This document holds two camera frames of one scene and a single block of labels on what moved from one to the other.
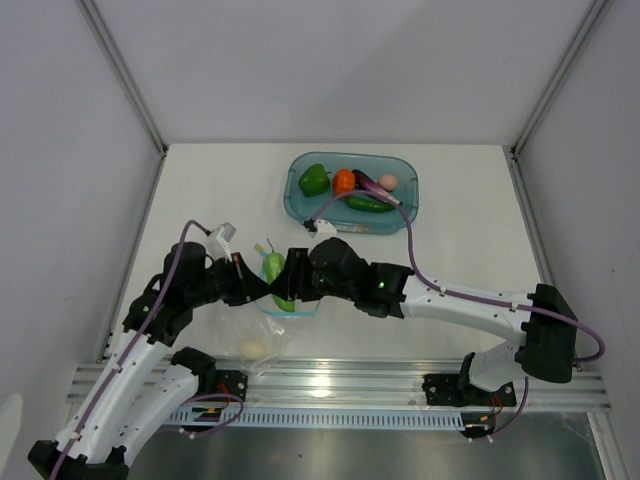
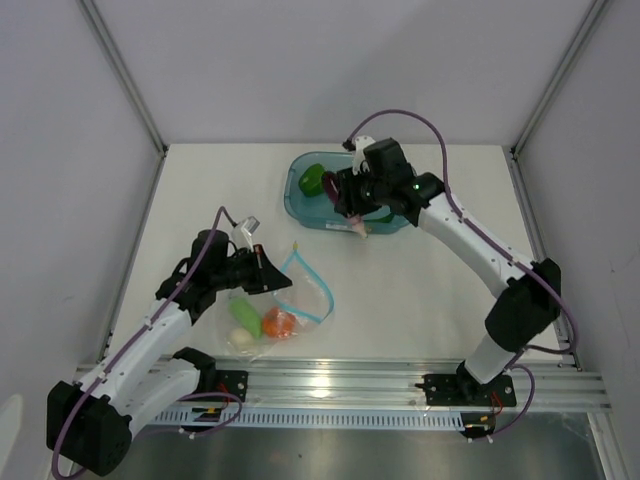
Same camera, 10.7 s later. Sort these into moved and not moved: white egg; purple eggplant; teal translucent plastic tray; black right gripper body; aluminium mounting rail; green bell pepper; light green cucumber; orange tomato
Moved: purple eggplant; light green cucumber; white egg; black right gripper body; orange tomato
Not moved: teal translucent plastic tray; green bell pepper; aluminium mounting rail
